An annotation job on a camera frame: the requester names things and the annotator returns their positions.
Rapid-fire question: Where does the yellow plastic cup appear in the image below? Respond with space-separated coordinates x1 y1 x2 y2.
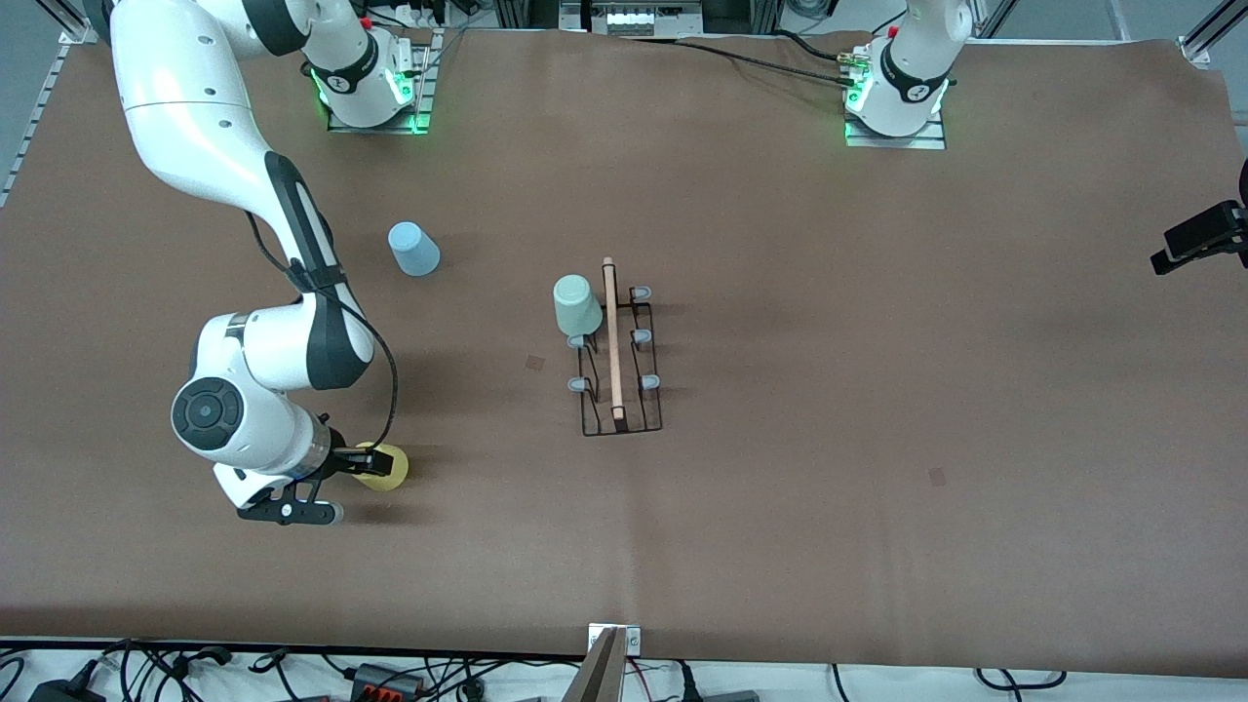
351 442 410 491

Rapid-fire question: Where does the mint green plastic cup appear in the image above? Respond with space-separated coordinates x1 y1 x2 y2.
553 274 605 338

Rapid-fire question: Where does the black wire cup holder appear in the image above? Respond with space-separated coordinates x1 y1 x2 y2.
565 256 664 437

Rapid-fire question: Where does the light blue plastic cup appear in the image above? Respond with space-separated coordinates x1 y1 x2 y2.
387 221 442 278

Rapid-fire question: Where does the black orange connector block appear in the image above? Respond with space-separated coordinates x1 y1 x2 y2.
349 663 426 699

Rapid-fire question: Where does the brown table mat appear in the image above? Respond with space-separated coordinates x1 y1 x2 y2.
0 21 1248 679

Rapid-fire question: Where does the black power adapter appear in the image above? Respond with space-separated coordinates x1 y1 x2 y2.
27 678 106 702

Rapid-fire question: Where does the white electronic device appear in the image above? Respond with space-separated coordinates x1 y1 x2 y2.
590 0 703 35

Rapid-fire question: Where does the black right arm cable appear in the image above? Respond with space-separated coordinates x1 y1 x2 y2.
244 210 399 457

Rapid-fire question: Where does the tangled black cable bundle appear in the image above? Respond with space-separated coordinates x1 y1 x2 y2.
0 639 328 702

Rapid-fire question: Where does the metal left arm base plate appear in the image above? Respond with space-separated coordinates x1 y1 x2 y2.
844 109 948 150

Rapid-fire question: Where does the grey camera mount pole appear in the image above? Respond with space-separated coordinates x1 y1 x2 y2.
561 627 627 702

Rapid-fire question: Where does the small metal bracket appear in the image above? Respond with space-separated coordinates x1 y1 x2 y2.
588 624 643 656

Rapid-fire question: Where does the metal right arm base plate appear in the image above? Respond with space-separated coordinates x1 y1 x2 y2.
327 27 437 135

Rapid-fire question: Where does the thick black cable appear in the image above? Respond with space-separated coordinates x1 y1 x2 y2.
775 29 864 65

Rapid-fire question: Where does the black cable loop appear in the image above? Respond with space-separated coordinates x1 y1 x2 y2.
975 667 1070 692

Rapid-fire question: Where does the aluminium frame rack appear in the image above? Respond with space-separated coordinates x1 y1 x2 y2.
495 0 781 38

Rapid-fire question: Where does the thin black cable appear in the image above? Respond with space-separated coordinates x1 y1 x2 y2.
620 35 859 91

